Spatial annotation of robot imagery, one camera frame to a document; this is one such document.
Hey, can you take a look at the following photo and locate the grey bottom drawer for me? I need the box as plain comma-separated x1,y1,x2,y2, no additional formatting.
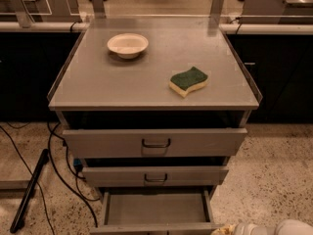
90,187,222,235

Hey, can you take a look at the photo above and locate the grey drawer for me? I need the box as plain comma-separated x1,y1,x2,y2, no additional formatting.
82,166,228,187
90,187,222,235
63,128,247,159

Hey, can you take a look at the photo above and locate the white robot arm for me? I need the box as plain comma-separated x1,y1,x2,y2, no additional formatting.
211,219,313,235

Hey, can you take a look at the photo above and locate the grey middle drawer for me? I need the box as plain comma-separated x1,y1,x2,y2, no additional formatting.
82,166,228,187

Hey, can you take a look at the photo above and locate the grey drawer cabinet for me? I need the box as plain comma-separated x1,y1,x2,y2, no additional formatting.
46,16,263,201

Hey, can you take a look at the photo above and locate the grey top drawer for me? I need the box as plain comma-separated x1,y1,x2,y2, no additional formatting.
63,128,247,159

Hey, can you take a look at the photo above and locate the green yellow sponge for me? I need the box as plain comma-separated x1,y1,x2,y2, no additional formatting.
169,67,208,98

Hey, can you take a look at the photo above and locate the blue plug connector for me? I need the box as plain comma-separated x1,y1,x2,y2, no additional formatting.
73,159,83,171

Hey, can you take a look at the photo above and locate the white bowl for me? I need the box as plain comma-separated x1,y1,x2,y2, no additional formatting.
107,33,149,60

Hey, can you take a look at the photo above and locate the black bar on floor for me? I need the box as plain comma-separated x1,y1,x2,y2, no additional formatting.
10,149,48,234

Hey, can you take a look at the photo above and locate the thin black floor cable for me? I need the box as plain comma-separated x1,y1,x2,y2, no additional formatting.
0,124,57,235

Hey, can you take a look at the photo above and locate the white horizontal rail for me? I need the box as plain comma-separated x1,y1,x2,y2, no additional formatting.
0,22,313,35

